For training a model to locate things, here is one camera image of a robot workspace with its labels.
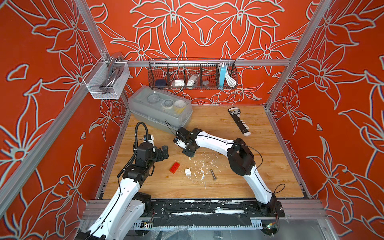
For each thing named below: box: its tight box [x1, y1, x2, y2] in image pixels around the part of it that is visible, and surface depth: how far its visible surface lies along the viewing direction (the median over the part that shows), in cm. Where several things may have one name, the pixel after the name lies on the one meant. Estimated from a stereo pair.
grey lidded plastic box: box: [128, 85, 193, 134], surface depth 99 cm
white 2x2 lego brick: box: [184, 168, 191, 176], surface depth 85 cm
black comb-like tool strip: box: [228, 107, 251, 137], surface depth 112 cm
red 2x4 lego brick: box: [169, 161, 181, 175], surface depth 88 cm
